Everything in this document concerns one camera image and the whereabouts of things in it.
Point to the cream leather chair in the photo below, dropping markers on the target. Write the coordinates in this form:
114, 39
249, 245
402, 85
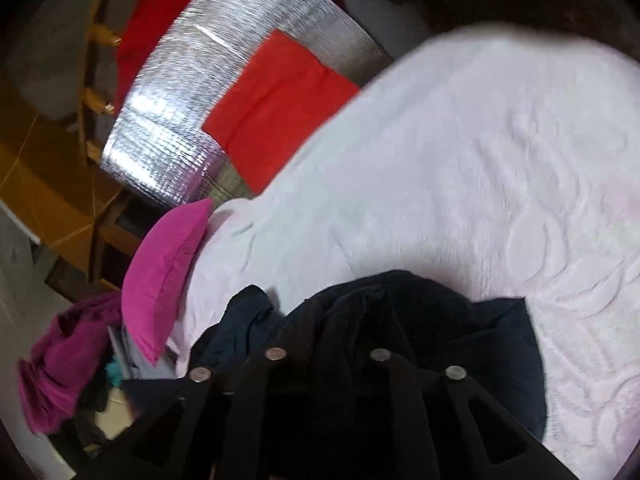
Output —
117, 415

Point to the white embossed bed blanket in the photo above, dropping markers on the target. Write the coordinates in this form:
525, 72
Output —
498, 162

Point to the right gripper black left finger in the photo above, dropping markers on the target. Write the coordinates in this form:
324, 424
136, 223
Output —
234, 423

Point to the teal garment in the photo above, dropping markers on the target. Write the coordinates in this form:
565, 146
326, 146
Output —
113, 374

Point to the red cloth on panel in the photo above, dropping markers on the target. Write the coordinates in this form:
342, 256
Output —
148, 23

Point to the purple fleece garment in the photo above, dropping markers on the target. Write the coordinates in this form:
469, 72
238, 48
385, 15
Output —
64, 360

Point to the grey garment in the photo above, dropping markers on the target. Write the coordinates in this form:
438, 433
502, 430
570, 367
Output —
133, 364

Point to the magenta pillow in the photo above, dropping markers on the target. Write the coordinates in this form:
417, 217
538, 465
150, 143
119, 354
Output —
153, 284

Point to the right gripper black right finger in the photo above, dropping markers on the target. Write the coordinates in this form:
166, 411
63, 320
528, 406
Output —
470, 435

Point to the navy blue zip jacket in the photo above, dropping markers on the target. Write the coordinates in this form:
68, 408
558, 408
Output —
388, 377

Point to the red cushion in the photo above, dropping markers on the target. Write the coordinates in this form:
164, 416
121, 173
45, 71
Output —
283, 95

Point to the silver foil insulation panel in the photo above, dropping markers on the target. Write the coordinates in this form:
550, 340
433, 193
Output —
157, 146

